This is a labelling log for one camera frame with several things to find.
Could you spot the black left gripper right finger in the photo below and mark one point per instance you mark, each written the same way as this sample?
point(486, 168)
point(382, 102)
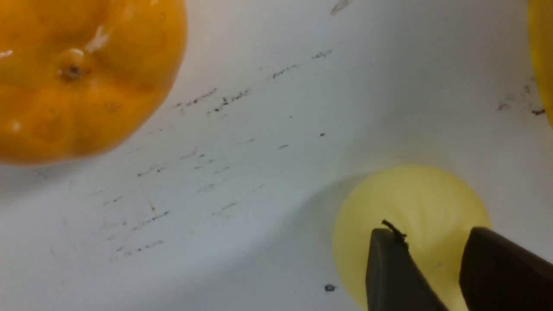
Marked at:
point(499, 275)

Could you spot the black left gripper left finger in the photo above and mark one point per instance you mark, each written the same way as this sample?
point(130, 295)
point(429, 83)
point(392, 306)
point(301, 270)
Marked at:
point(393, 281)

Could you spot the yellow bun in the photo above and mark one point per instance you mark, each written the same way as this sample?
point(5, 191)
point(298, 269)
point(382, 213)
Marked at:
point(436, 211)

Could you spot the bamboo steamer tray yellow rim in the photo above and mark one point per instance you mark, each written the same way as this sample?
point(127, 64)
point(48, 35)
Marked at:
point(540, 30)

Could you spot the orange toy mandarin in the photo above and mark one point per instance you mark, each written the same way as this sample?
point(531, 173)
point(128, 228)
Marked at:
point(79, 77)

